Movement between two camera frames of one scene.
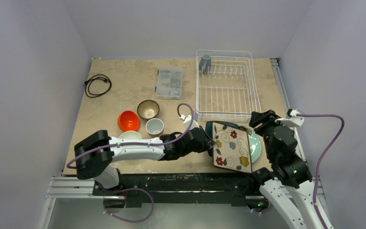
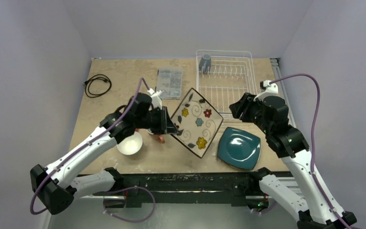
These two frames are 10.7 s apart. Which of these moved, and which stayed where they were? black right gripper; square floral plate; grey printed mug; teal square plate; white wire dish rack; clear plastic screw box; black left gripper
Moved: teal square plate; black left gripper; square floral plate; black right gripper
Stayed: white wire dish rack; grey printed mug; clear plastic screw box
